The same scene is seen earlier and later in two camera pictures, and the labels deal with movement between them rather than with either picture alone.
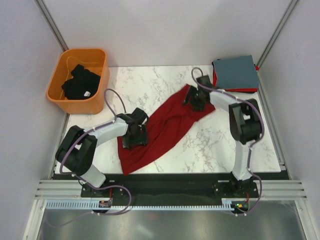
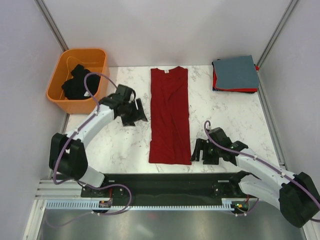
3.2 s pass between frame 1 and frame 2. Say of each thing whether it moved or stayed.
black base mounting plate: stayed
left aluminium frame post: stayed
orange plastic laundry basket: stayed
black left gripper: moved
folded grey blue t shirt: stayed
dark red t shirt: moved
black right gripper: moved
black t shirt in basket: stayed
